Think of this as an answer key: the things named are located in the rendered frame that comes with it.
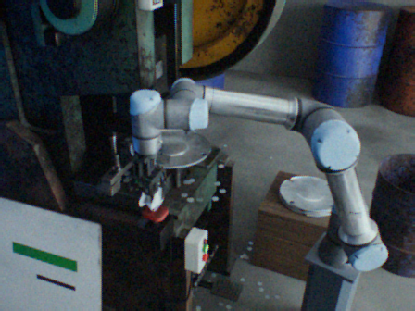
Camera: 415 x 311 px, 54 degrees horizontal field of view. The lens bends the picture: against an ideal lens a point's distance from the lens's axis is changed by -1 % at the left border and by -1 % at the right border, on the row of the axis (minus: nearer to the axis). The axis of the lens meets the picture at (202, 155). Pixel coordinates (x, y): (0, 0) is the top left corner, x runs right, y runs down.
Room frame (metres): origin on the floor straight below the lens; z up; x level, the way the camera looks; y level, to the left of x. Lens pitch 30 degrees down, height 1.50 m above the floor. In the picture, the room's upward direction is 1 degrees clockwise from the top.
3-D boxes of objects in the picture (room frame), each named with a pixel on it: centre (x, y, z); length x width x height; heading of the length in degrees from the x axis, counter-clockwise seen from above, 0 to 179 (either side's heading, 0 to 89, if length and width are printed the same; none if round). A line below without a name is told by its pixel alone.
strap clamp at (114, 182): (1.21, 0.29, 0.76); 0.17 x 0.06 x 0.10; 159
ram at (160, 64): (1.35, 0.19, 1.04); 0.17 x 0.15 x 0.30; 69
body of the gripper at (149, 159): (0.95, 0.15, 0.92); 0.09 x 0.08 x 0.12; 159
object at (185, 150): (1.32, 0.11, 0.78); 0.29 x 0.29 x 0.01
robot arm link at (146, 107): (0.96, 0.14, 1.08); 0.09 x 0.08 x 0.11; 94
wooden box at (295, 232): (1.63, -0.52, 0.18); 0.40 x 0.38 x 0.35; 67
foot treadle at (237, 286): (1.32, 0.11, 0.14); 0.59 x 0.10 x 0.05; 69
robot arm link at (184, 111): (0.98, 0.04, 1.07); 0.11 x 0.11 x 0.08; 4
